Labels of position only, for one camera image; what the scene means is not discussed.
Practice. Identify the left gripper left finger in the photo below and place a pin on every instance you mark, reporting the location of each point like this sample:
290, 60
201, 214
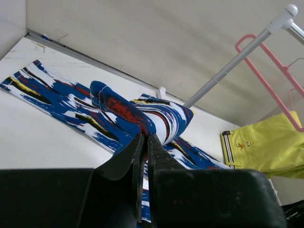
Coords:
105, 197

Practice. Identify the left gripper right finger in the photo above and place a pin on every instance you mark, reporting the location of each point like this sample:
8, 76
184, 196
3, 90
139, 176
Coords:
224, 198

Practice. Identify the blue white patterned trousers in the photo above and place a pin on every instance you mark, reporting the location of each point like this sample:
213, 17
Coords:
111, 120

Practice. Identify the yellow shorts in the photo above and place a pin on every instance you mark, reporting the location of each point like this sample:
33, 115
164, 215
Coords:
272, 146

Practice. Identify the white clothes rack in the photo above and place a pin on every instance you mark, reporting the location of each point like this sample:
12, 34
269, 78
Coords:
207, 31

